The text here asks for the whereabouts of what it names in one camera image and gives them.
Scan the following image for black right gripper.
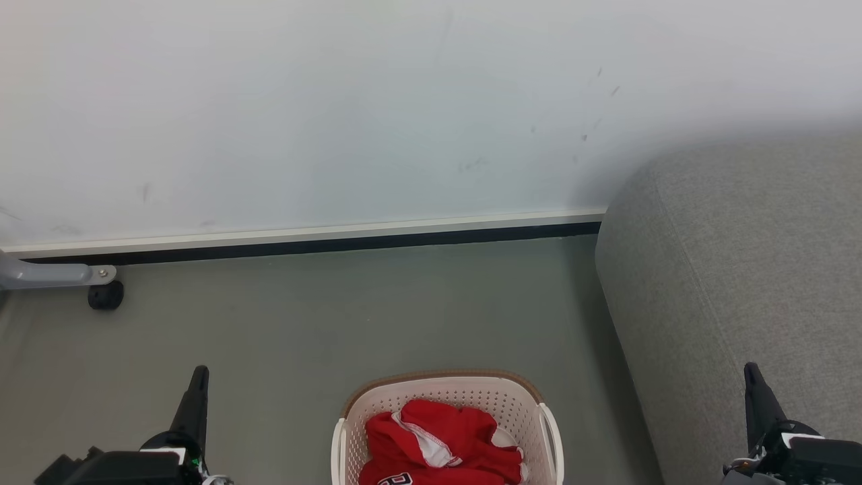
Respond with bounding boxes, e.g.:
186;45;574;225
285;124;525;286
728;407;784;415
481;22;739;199
724;362;862;485

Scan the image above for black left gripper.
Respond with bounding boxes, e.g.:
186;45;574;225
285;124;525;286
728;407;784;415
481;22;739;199
34;366;209;485

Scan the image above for red shorts with white trim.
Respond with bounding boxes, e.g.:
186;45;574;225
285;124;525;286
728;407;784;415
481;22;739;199
366;399;500;470

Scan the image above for red basketball jersey with lettering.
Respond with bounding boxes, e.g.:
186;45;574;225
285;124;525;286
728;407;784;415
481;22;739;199
359;428;527;485

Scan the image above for grey fabric sofa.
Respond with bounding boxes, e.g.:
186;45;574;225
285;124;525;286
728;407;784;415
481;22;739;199
595;125;862;485

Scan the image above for grey metal furniture leg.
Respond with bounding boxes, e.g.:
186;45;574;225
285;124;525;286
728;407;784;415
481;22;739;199
0;249;117;291

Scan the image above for white and black baseboard strip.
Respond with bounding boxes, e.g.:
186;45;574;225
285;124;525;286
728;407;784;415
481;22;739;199
0;209;607;265

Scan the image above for white perforated laundry basket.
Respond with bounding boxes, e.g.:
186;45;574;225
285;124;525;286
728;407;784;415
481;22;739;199
331;369;565;485

